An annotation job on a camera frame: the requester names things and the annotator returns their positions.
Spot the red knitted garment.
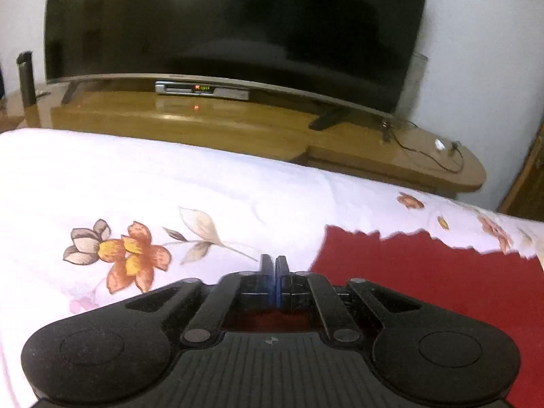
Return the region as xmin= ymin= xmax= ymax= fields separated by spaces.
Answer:
xmin=227 ymin=226 xmax=543 ymax=407

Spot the white floral bed sheet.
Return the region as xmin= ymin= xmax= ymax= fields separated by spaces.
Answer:
xmin=1 ymin=129 xmax=543 ymax=407

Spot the wooden tv stand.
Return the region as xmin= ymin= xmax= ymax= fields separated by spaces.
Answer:
xmin=1 ymin=80 xmax=487 ymax=196

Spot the silver set-top box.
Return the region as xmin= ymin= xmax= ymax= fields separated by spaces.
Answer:
xmin=155 ymin=80 xmax=250 ymax=101

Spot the white charger plug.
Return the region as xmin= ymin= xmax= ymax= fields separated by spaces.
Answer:
xmin=434 ymin=139 xmax=446 ymax=151

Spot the brown wooden door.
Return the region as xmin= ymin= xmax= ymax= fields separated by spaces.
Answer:
xmin=498 ymin=127 xmax=544 ymax=222

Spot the large black television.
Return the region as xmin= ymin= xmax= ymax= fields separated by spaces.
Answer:
xmin=44 ymin=0 xmax=426 ymax=116

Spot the black cable on stand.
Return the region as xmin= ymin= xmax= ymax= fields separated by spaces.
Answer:
xmin=381 ymin=119 xmax=466 ymax=175

